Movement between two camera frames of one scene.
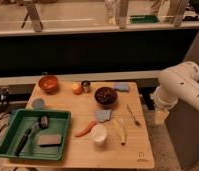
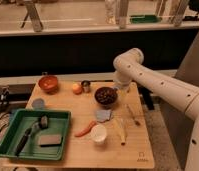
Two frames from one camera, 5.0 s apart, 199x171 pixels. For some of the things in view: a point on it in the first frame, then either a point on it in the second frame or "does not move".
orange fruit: [77, 89] does not move
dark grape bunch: [105, 95] does not move
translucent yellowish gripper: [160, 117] → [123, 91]
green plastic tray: [21, 120] does not move
